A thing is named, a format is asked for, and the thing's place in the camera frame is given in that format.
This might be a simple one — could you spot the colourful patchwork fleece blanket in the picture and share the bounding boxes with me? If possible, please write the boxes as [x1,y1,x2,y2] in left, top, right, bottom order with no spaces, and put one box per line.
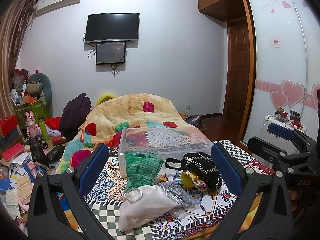
[57,93,206,174]

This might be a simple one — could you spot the floral yellow scrunchie cloth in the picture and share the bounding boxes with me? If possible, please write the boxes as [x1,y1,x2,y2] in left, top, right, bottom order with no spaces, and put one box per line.
[190,173,207,192]

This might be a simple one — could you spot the yellow fluffy pillow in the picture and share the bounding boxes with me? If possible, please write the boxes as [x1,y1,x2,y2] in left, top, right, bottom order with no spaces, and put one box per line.
[95,93,116,107]

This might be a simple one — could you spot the black plastic bag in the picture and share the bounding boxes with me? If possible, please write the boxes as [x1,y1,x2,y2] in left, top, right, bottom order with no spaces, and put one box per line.
[29,139,66,168]

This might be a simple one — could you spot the red gift box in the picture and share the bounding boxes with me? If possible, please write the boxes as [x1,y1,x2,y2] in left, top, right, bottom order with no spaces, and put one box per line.
[0,115,18,138]

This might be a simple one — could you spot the dark purple clothing pile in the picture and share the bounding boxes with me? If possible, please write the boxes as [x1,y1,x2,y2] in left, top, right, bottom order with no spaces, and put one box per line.
[59,93,91,141]

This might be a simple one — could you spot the striped brown curtain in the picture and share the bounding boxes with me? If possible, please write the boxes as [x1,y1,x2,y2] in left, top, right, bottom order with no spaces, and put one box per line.
[1,0,36,119]

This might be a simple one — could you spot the patterned bed cover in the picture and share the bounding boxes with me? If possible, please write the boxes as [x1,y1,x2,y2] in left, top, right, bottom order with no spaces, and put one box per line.
[60,139,276,240]

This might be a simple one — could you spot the pink rabbit figure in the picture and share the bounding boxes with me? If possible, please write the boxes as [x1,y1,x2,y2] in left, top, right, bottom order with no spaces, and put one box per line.
[26,111,41,139]

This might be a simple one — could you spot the small black wall monitor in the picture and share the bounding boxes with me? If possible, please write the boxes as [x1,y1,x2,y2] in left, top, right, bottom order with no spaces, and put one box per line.
[95,42,126,65]

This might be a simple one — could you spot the yellow round plush toy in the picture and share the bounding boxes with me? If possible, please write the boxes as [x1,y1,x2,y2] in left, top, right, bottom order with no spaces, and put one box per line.
[180,171,195,189]

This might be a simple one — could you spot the black bag with chain pattern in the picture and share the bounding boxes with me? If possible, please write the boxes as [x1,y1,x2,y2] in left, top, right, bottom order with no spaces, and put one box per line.
[164,152,222,191]

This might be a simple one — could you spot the clear plastic storage box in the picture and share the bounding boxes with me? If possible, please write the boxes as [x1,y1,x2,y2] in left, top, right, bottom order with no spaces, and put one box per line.
[118,126,213,178]

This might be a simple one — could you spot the silver glitter pouch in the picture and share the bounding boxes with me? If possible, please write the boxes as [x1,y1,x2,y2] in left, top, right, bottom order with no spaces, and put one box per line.
[158,181,200,209]

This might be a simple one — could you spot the large black wall television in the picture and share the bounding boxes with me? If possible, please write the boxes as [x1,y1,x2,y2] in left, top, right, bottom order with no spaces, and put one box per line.
[85,12,140,43]

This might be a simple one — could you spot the red cylinder can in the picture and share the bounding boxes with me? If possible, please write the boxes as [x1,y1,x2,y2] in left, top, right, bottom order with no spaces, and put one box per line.
[51,136,67,146]

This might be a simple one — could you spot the green storage box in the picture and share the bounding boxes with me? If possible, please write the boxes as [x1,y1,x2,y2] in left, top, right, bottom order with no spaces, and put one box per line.
[14,100,50,129]

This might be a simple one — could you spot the white wardrobe sliding door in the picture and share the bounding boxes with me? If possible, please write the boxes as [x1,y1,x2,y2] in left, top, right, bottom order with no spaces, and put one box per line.
[243,0,319,142]

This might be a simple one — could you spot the grey neck pillow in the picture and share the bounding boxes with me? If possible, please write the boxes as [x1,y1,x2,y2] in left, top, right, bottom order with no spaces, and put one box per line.
[26,73,52,107]

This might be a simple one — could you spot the green bottle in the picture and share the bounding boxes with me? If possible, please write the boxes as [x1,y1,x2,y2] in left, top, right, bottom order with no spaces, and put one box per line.
[39,118,49,140]

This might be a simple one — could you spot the brown wooden door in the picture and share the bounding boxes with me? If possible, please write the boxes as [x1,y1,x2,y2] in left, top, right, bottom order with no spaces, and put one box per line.
[223,19,249,125]

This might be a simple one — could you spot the red cloth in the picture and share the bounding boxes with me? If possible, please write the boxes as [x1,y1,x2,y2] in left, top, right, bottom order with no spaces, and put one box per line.
[45,116,61,131]

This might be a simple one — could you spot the green knitted glove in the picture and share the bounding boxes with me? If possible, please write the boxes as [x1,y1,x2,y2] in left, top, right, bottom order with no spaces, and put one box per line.
[124,151,164,193]

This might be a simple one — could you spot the white drawstring pouch with ring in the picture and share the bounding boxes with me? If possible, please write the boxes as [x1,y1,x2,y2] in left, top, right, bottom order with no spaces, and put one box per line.
[118,185,176,232]

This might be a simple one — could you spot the dark bag on floor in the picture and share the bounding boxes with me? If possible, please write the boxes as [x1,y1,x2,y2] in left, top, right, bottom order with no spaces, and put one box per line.
[183,115,206,132]

